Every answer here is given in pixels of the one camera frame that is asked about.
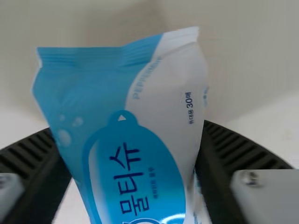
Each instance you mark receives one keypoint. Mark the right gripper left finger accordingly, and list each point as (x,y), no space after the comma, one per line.
(25,177)

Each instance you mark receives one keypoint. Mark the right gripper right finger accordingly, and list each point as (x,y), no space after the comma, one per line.
(245,177)

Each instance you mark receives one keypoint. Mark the blue white wet wipes pack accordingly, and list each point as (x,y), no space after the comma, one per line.
(121,116)

